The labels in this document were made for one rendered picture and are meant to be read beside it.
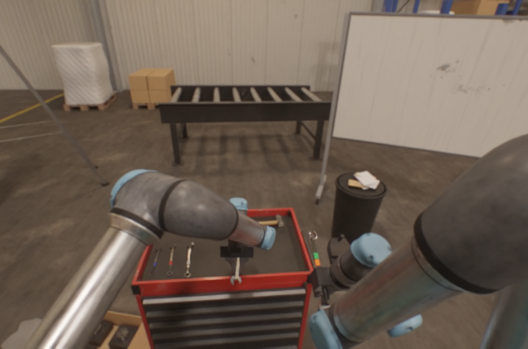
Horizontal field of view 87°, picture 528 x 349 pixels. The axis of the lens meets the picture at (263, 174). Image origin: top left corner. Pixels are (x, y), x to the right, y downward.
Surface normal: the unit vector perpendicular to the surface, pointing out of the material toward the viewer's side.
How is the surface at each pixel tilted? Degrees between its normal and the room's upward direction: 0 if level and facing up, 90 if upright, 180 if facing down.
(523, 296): 91
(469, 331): 0
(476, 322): 0
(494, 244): 78
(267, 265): 0
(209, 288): 90
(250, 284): 90
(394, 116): 90
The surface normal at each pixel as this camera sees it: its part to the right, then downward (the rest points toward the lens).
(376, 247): 0.20, -0.61
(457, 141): -0.32, 0.44
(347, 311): -0.97, 0.01
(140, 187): -0.15, -0.57
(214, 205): 0.70, -0.31
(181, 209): 0.07, -0.08
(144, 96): 0.11, 0.47
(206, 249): 0.03, -0.88
